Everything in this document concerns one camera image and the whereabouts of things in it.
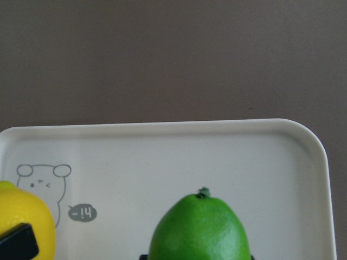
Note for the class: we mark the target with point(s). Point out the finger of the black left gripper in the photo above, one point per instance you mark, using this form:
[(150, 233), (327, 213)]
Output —
[(19, 242)]

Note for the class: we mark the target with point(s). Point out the yellow lemon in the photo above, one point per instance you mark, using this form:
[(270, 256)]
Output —
[(22, 207)]

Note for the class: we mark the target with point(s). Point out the green lemon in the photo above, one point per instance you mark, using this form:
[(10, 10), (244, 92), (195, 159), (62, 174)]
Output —
[(200, 227)]

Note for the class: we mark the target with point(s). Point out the cream rectangular tray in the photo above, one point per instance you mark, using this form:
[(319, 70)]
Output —
[(119, 180)]

